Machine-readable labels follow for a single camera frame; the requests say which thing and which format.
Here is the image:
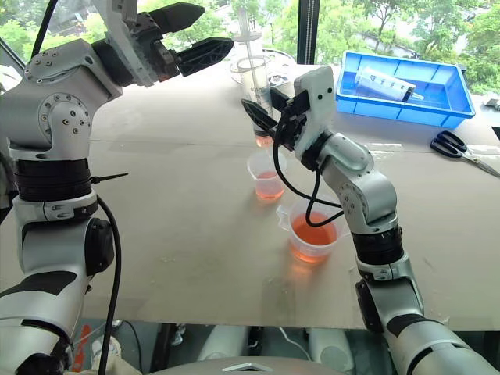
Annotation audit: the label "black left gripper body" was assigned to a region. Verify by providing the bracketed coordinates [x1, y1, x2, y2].
[130, 11, 183, 83]

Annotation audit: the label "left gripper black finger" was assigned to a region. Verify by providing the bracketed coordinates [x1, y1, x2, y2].
[149, 2, 206, 39]
[176, 37, 236, 77]

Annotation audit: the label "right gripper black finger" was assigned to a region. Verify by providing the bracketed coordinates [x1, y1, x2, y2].
[241, 98, 280, 138]
[270, 86, 293, 113]

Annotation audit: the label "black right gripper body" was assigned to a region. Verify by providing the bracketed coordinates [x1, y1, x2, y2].
[273, 90, 313, 152]

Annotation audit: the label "large clear plastic syringe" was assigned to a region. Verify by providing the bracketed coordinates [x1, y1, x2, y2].
[229, 6, 276, 149]

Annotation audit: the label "small clear measuring cup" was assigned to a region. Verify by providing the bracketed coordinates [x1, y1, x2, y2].
[246, 151, 288, 202]

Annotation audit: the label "clear syringe with black plunger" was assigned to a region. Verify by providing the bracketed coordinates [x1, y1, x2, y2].
[354, 66, 425, 105]

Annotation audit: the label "large clear measuring cup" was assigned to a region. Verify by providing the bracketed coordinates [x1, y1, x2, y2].
[276, 199, 351, 265]

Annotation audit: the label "round white black disc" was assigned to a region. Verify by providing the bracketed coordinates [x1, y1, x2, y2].
[268, 71, 295, 90]

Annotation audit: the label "black zip tie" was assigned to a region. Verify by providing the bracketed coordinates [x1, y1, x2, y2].
[88, 172, 130, 187]

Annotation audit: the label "blue plastic tray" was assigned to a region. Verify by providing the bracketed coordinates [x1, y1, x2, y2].
[335, 49, 477, 130]

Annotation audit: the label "pale rounded shape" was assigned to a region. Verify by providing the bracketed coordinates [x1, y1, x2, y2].
[307, 327, 355, 373]
[196, 325, 252, 363]

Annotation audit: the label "orange plastic object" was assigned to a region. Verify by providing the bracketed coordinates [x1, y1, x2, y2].
[75, 323, 94, 369]

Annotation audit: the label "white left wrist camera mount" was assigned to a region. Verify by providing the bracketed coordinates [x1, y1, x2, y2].
[95, 0, 162, 88]

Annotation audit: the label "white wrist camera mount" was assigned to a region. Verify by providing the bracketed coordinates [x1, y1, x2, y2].
[292, 66, 338, 158]
[95, 0, 162, 88]

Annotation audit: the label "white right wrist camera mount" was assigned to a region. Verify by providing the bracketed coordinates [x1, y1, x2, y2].
[292, 66, 338, 158]

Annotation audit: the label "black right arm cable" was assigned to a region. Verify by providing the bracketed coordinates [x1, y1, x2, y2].
[272, 116, 346, 228]

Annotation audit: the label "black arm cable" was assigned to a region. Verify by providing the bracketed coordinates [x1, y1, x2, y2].
[30, 0, 123, 375]
[272, 116, 346, 228]

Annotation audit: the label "black window frame post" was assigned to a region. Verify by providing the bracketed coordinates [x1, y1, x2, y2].
[297, 0, 316, 64]

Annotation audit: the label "black handled scissors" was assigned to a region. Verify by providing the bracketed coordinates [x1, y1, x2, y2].
[430, 130, 500, 178]

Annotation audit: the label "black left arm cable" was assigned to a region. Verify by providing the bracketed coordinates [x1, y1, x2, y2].
[30, 0, 123, 375]

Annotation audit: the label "thin white cable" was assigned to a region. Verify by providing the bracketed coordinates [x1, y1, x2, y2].
[277, 327, 314, 361]

